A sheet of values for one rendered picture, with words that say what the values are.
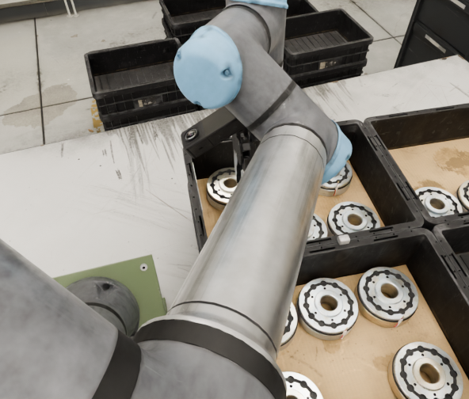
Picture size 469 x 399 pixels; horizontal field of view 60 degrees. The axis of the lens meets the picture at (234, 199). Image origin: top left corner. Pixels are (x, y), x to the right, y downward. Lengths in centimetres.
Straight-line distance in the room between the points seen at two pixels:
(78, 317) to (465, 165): 100
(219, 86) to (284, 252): 21
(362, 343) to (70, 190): 80
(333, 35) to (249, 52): 174
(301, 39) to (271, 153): 176
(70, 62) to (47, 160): 184
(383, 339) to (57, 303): 65
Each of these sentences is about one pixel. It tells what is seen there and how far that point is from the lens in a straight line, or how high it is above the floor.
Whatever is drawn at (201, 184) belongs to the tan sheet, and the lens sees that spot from 92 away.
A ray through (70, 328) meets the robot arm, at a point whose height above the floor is 136.
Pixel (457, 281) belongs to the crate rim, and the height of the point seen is 93.
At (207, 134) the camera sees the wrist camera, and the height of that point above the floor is 111.
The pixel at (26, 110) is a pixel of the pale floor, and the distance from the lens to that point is 274.
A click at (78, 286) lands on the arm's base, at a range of 74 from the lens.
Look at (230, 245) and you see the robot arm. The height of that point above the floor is 128.
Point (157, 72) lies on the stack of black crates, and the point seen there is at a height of 49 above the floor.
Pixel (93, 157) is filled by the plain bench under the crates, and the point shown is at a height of 70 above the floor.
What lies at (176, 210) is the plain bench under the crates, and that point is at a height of 70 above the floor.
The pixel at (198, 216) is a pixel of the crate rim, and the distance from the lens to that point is 74.
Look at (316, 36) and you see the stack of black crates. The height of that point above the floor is 49.
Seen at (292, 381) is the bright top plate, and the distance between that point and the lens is 69.
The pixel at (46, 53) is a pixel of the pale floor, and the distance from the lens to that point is 321.
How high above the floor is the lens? 152
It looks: 51 degrees down
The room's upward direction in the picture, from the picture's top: straight up
